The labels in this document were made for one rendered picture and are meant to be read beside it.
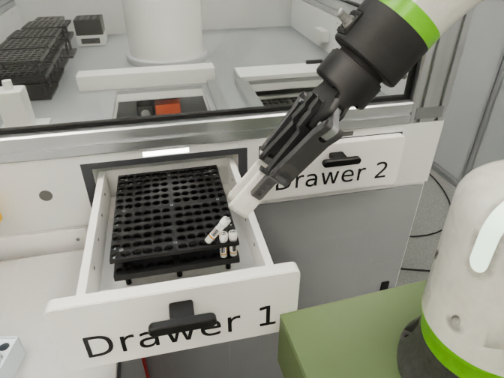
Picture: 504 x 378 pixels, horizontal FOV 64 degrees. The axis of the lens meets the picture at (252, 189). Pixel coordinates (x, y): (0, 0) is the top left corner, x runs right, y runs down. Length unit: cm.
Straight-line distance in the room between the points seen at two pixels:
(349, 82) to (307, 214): 45
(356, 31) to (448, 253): 25
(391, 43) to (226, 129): 36
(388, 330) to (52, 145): 58
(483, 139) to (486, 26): 55
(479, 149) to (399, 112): 164
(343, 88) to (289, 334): 30
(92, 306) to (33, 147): 35
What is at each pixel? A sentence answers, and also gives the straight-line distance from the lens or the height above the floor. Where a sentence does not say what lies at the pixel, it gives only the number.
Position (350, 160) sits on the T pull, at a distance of 77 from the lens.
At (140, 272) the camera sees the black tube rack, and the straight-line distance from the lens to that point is 59.
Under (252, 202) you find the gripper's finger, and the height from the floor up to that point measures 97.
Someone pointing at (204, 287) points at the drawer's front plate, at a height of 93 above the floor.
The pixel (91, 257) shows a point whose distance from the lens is 60.
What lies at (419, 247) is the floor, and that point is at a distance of 207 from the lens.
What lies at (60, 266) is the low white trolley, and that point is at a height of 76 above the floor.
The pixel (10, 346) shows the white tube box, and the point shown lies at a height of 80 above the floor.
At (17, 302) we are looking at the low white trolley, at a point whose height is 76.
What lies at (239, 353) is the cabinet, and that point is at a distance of 117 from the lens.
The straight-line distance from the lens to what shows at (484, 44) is 243.
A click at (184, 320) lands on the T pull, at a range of 47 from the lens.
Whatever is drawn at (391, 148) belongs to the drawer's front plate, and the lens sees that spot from 85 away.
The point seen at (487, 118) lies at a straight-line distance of 239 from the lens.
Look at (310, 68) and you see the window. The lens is 75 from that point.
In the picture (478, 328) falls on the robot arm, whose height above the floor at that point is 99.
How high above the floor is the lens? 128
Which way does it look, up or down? 33 degrees down
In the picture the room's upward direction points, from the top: straight up
